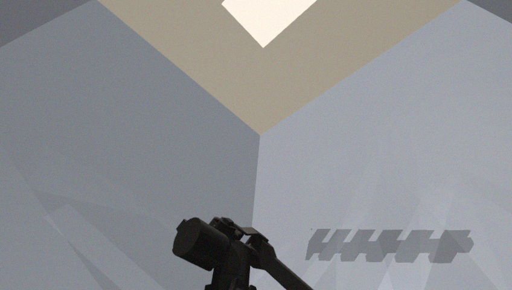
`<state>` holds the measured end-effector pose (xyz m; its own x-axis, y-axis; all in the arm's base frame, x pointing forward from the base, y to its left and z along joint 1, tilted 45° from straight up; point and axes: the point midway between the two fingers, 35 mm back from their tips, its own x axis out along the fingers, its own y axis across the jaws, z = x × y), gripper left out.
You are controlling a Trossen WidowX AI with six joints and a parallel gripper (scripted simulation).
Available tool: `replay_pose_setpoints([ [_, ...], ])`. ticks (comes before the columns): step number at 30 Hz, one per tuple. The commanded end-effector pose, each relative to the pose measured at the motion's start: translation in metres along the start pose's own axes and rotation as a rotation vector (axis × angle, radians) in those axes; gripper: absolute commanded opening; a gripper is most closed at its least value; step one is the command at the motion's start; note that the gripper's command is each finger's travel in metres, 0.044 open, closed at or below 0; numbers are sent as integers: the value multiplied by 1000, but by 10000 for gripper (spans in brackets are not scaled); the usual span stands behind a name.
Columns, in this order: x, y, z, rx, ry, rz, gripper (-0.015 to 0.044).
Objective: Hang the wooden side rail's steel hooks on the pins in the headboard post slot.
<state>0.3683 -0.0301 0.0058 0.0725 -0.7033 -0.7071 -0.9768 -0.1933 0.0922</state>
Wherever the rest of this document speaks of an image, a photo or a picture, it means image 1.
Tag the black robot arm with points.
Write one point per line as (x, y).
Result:
(217, 245)

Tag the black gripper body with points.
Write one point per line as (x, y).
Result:
(224, 281)

